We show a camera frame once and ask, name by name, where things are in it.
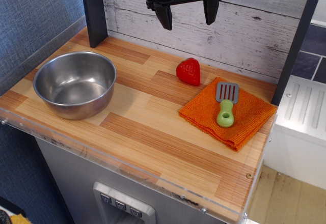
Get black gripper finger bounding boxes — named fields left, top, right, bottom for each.
left=203, top=0, right=220, bottom=25
left=154, top=4, right=172, bottom=30

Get stainless steel bowl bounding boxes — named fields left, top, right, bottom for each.
left=33, top=51, right=117, bottom=120

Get red toy strawberry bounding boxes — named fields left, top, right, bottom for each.
left=176, top=58, right=201, bottom=86

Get grey green toy spatula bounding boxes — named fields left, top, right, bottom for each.
left=215, top=81, right=239, bottom=128

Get orange folded cloth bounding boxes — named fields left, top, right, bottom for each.
left=179, top=77, right=277, bottom=151

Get clear acrylic edge guard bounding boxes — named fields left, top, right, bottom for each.
left=1, top=106, right=273, bottom=223

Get white ribbed box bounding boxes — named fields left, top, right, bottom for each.
left=264, top=76, right=325, bottom=189

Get grey toy fridge cabinet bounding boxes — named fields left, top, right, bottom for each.
left=36, top=138, right=221, bottom=223

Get silver dispenser button panel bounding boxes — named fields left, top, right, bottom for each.
left=93, top=181, right=156, bottom=223

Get yellow object at corner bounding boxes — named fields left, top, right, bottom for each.
left=10, top=214, right=32, bottom=224

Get dark grey left post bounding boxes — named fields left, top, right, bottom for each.
left=83, top=0, right=107, bottom=48

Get dark grey post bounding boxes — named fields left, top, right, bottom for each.
left=83, top=0, right=107, bottom=48
left=271, top=0, right=319, bottom=106

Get dark grey right post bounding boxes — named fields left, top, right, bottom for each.
left=271, top=0, right=319, bottom=106

